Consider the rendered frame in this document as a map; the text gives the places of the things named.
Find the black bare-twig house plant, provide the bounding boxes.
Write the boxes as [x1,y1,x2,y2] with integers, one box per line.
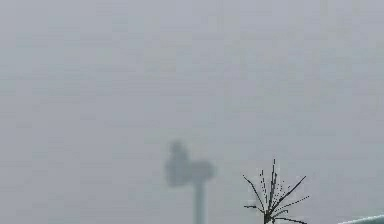
[242,158,311,224]

